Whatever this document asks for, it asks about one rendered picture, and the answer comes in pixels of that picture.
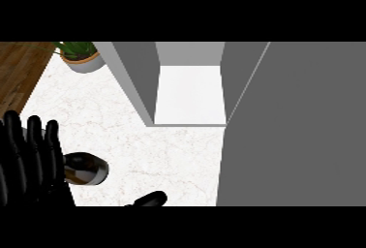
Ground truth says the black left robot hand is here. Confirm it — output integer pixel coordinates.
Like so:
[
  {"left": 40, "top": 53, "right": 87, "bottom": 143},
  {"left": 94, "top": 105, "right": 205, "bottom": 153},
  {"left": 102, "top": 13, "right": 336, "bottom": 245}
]
[{"left": 0, "top": 109, "right": 168, "bottom": 207}]

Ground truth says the grey open cabinet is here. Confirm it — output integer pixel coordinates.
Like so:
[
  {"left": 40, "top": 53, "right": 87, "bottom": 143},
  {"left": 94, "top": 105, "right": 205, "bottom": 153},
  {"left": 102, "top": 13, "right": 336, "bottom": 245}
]
[{"left": 91, "top": 42, "right": 271, "bottom": 128}]

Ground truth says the green plant in white pot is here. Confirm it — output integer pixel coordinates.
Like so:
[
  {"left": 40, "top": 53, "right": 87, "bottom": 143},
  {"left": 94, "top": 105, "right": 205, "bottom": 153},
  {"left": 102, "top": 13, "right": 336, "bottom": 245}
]
[{"left": 53, "top": 42, "right": 108, "bottom": 75}]

